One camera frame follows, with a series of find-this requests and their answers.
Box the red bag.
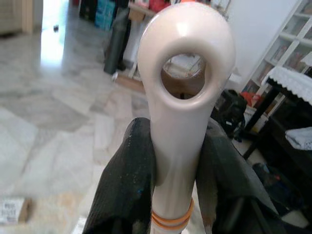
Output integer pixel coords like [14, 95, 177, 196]
[241, 91, 263, 107]

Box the brown wooden board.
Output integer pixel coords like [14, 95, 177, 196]
[114, 70, 146, 93]

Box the labelled cardboard box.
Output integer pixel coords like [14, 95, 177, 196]
[0, 197, 34, 225]

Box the red box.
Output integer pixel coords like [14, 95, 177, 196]
[148, 0, 169, 10]

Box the broom with cream handle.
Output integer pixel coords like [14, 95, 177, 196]
[137, 1, 236, 234]

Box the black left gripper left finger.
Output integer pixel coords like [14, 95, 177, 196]
[82, 117, 158, 234]

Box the orange rubber band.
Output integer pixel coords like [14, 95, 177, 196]
[150, 198, 195, 224]
[151, 215, 193, 230]

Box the white bookshelf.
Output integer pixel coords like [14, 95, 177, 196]
[240, 0, 312, 115]

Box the light wood cabinet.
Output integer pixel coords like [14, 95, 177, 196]
[0, 0, 34, 37]

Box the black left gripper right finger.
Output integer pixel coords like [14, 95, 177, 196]
[197, 119, 288, 234]

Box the blue box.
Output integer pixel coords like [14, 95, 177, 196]
[94, 0, 117, 31]

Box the dark blue bag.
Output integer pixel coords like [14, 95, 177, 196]
[252, 162, 305, 215]

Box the black table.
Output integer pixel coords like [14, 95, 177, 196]
[243, 81, 312, 186]

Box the white folded cloth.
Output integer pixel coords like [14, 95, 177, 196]
[285, 126, 312, 153]

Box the white lace tablecloth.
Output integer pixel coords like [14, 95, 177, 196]
[261, 66, 312, 103]

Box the black backpack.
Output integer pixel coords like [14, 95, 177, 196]
[212, 89, 248, 142]

